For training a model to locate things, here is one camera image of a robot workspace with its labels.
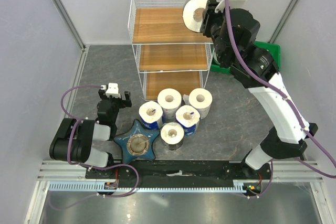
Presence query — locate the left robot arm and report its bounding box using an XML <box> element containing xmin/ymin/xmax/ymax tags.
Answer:
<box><xmin>49</xmin><ymin>88</ymin><xmax>132</xmax><ymax>178</ymax></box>

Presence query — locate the white wire three-tier shelf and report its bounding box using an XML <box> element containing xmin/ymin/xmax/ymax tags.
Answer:
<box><xmin>128</xmin><ymin>0</ymin><xmax>213</xmax><ymax>100</ymax></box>

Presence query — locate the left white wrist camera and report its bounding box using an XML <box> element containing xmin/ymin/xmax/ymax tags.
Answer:
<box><xmin>101</xmin><ymin>83</ymin><xmax>121</xmax><ymax>98</ymax></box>

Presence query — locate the blue paper roll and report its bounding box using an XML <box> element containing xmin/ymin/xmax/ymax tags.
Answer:
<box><xmin>175</xmin><ymin>105</ymin><xmax>201</xmax><ymax>136</ymax></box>
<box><xmin>139</xmin><ymin>101</ymin><xmax>164</xmax><ymax>130</ymax></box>

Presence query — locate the green plastic tray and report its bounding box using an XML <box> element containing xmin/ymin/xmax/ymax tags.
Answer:
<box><xmin>210</xmin><ymin>41</ymin><xmax>281</xmax><ymax>74</ymax></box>

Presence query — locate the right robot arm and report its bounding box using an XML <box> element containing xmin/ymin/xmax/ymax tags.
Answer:
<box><xmin>201</xmin><ymin>0</ymin><xmax>318</xmax><ymax>179</ymax></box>

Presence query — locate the black paper roll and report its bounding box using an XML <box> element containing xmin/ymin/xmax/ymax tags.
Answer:
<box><xmin>182</xmin><ymin>0</ymin><xmax>208</xmax><ymax>33</ymax></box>
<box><xmin>160</xmin><ymin>122</ymin><xmax>184</xmax><ymax>151</ymax></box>

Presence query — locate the white floral paper roll left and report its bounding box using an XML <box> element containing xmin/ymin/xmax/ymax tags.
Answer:
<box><xmin>157</xmin><ymin>88</ymin><xmax>182</xmax><ymax>120</ymax></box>

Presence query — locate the white floral paper roll right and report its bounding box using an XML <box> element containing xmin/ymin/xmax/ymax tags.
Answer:
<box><xmin>188</xmin><ymin>88</ymin><xmax>213</xmax><ymax>119</ymax></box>

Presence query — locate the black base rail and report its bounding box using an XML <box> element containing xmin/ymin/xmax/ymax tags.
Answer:
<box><xmin>85</xmin><ymin>159</ymin><xmax>274</xmax><ymax>188</ymax></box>

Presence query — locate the blue star-shaped dish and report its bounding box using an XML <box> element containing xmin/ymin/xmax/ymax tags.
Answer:
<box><xmin>114</xmin><ymin>119</ymin><xmax>160</xmax><ymax>164</ymax></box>

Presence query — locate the white floral paper roll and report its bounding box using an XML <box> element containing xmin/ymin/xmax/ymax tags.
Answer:
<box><xmin>157</xmin><ymin>88</ymin><xmax>182</xmax><ymax>120</ymax></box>
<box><xmin>188</xmin><ymin>88</ymin><xmax>213</xmax><ymax>119</ymax></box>

